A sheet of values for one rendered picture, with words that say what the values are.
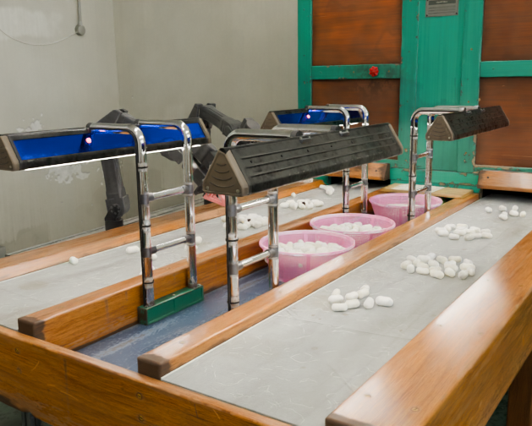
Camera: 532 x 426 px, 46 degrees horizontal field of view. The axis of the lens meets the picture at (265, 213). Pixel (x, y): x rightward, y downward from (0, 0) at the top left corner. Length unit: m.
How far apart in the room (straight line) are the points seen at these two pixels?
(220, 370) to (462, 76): 1.81
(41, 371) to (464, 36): 1.96
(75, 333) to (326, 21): 1.92
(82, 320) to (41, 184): 2.81
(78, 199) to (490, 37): 2.81
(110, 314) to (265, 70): 2.71
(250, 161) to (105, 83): 3.58
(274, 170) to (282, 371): 0.33
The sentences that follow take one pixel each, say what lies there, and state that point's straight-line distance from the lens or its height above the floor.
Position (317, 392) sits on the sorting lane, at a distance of 1.01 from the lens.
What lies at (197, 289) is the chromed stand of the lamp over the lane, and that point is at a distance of 1.57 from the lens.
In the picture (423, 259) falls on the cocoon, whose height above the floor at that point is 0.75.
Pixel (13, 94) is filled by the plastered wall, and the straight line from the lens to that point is 3.99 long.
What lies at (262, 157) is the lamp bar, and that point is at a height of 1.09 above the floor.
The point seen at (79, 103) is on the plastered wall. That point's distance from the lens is 4.33.
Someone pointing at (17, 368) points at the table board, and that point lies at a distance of 1.34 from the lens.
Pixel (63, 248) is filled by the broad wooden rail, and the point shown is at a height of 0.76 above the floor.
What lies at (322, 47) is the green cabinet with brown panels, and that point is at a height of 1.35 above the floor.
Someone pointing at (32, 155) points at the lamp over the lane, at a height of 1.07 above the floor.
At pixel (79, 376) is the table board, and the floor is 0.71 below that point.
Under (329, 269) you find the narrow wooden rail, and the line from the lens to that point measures 1.53.
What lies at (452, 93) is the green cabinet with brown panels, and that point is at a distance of 2.63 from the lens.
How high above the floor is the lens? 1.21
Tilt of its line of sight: 12 degrees down
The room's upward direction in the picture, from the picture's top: 1 degrees counter-clockwise
